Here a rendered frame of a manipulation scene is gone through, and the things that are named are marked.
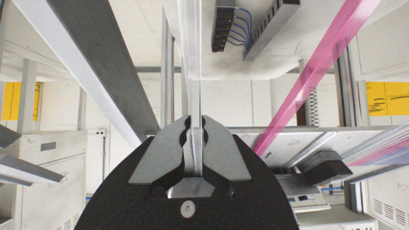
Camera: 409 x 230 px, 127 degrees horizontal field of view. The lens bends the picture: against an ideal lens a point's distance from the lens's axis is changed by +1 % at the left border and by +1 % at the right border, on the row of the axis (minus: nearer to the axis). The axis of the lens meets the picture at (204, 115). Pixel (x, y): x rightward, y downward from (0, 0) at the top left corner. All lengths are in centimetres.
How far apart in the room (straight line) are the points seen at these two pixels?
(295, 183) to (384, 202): 131
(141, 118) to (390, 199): 164
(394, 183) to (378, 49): 97
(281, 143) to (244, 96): 183
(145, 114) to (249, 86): 202
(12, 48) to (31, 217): 82
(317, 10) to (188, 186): 62
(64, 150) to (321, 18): 140
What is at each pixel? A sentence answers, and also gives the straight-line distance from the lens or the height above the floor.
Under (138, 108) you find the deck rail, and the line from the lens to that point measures 18.
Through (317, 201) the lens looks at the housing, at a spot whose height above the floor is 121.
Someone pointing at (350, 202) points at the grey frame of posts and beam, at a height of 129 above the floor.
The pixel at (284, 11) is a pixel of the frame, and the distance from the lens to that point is 44.
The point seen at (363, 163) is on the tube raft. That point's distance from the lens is 48.
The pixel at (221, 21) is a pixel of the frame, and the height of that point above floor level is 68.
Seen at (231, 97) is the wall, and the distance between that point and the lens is 197.
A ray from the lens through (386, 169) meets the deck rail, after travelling 67.
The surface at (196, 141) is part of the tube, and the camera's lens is 17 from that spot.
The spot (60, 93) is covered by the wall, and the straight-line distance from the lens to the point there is 306.
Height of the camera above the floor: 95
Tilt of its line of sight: 4 degrees down
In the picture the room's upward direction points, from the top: 179 degrees clockwise
